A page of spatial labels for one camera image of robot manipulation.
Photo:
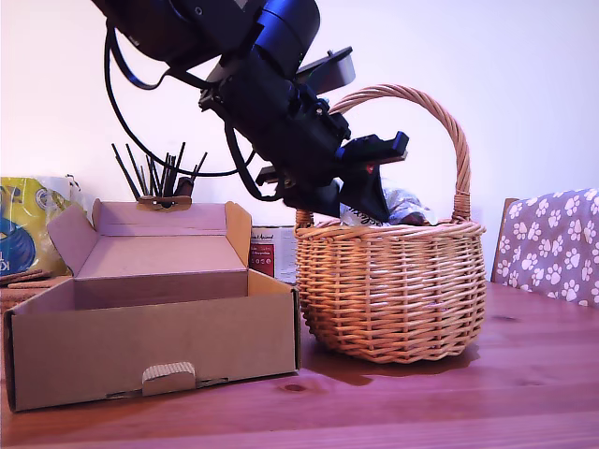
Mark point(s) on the black reed stick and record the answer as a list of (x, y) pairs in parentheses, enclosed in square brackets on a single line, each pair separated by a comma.
[(137, 168), (179, 163), (153, 170), (125, 170), (199, 166)]

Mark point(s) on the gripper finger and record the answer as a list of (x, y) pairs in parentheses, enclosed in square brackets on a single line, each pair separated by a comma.
[(365, 196), (318, 198)]

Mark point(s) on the thin round cork coaster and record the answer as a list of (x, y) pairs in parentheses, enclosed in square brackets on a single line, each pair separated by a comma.
[(28, 277)]

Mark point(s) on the yellow and blue plastic bag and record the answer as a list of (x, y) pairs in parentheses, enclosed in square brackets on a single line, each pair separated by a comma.
[(28, 224)]

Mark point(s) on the white and red carton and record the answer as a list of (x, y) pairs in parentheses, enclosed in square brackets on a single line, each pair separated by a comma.
[(278, 252)]

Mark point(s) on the thick cork trivet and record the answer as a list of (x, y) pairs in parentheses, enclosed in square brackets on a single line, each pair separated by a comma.
[(18, 297)]

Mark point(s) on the small brown bottle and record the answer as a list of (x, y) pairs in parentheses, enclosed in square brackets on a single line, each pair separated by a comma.
[(185, 185)]

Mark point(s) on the wooden reed stick holder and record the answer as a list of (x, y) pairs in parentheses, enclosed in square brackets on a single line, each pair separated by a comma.
[(164, 202)]

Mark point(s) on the silver white egg bag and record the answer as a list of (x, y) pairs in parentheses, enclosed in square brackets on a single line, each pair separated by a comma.
[(407, 206)]

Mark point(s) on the brown cardboard box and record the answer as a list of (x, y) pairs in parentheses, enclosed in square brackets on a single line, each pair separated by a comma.
[(140, 341)]

